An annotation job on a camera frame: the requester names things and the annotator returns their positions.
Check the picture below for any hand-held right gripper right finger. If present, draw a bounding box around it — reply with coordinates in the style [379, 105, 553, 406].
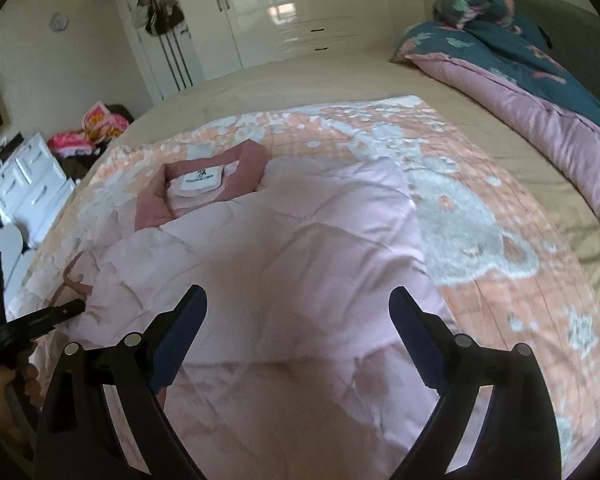
[388, 286, 564, 480]

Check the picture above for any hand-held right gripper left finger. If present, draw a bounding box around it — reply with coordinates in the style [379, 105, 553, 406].
[35, 284, 209, 480]

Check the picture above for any pink quilted comforter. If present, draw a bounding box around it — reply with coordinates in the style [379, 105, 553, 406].
[62, 141, 457, 480]

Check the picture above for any person's left hand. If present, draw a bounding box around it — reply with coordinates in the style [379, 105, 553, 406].
[0, 355, 42, 443]

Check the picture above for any white rounded panel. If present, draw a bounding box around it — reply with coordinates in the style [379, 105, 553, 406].
[0, 220, 27, 286]

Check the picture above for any white drawer chest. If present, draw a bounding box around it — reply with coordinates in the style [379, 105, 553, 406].
[0, 132, 77, 227]

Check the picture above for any peach printed blanket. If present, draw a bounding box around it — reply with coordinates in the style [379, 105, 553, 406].
[10, 94, 600, 480]

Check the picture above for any pink floral cloth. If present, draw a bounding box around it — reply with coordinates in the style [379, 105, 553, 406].
[46, 101, 132, 157]

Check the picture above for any white door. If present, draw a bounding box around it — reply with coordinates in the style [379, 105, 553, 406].
[114, 0, 207, 104]

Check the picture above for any bed with beige sheet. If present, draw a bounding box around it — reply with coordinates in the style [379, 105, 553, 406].
[25, 47, 600, 341]

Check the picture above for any teal floral duvet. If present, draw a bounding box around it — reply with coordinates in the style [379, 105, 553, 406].
[390, 0, 600, 250]

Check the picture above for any black hanging bag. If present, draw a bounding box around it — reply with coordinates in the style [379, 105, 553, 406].
[144, 0, 186, 37]

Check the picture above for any white glossy wardrobe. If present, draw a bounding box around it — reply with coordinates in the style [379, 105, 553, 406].
[85, 0, 427, 70]

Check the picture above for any dark grey headboard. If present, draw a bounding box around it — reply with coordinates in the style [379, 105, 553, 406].
[452, 0, 600, 61]

